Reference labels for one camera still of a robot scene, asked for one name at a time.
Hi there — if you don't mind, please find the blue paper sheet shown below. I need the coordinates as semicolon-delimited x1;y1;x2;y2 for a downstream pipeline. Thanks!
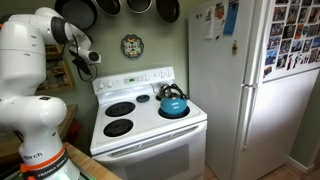
222;0;240;36

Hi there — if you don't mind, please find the printed paper flyer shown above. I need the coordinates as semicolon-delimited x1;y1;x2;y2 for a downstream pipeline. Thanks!
213;1;226;38

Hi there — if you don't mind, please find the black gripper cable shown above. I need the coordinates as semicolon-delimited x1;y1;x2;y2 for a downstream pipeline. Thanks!
71;34;99;83

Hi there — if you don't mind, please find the photo fridge magnet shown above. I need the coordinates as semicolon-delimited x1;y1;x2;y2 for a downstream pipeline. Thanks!
286;4;301;25
311;35;320;50
262;65;273;80
297;7;310;24
282;24;296;40
266;35;282;51
264;49;278;66
269;22;285;38
290;39;305;54
307;48;320;64
307;6;320;24
301;38;313;53
275;53;289;70
305;23;320;38
278;39;293;55
294;23;305;40
272;6;288;22

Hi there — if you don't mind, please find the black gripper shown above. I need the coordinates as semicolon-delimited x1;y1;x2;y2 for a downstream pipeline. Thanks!
68;49;93;76

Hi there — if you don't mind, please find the red wooden furniture piece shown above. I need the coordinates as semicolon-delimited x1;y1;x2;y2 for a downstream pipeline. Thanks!
65;119;83;145

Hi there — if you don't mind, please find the white electric stove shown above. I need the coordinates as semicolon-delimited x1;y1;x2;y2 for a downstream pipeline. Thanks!
89;65;208;180

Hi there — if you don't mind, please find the large black hanging pan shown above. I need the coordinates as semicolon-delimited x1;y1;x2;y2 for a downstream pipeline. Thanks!
54;0;98;30

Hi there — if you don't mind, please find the blue kettle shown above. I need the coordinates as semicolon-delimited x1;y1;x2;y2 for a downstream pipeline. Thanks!
156;83;190;117

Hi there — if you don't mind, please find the black hanging frying pan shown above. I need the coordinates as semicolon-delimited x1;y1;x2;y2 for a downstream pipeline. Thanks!
93;0;122;17
155;0;181;24
125;0;154;15

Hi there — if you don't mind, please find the wooden wall spice rack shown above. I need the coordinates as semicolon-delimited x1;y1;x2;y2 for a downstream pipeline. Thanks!
34;44;76;96

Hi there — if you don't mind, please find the colourful decorative wall trivet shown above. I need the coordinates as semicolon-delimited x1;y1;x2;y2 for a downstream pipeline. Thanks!
120;33;145;60

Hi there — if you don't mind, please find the white refrigerator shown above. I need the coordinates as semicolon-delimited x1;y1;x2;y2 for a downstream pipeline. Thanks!
187;0;320;180

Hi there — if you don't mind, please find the small black coil burner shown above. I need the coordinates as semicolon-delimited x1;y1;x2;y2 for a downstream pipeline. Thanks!
135;94;151;104

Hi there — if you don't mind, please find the white paper note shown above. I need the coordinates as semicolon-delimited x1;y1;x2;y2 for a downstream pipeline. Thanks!
203;7;215;40

